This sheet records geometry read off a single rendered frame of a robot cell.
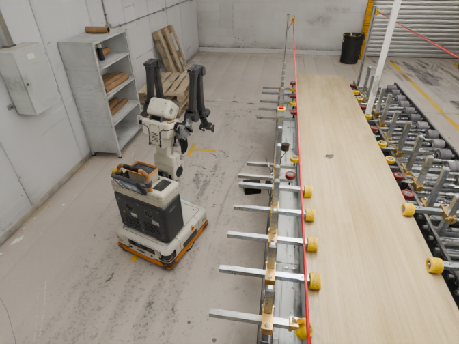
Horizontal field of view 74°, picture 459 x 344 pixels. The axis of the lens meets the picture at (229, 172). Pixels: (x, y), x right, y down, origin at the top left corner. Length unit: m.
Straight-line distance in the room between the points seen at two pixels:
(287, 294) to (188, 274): 1.14
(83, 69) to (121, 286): 2.58
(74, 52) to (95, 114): 0.78
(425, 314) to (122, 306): 2.10
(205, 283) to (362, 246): 1.40
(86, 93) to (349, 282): 3.66
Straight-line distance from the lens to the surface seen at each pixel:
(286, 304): 1.98
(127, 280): 2.96
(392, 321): 1.74
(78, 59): 4.22
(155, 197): 2.42
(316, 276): 1.67
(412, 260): 2.04
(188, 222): 2.90
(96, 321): 2.82
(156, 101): 2.57
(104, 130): 4.47
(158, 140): 2.57
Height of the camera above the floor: 2.28
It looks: 35 degrees down
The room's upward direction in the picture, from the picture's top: 1 degrees counter-clockwise
